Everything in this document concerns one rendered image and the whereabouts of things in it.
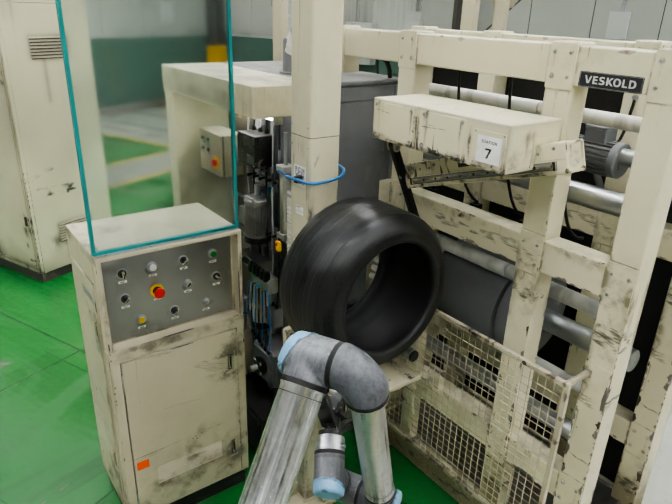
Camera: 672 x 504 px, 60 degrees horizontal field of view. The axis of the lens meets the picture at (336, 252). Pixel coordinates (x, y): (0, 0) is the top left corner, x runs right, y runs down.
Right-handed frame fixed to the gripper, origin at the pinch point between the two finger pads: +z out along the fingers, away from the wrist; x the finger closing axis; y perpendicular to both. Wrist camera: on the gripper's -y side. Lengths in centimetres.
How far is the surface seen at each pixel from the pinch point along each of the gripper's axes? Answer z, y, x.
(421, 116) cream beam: 74, -22, 40
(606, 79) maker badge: 70, -21, 95
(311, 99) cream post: 81, -37, 7
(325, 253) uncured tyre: 30.1, -20.0, 6.4
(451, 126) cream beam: 65, -24, 50
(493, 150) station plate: 51, -24, 61
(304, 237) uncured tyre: 39.4, -17.9, -2.5
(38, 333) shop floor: 88, 91, -256
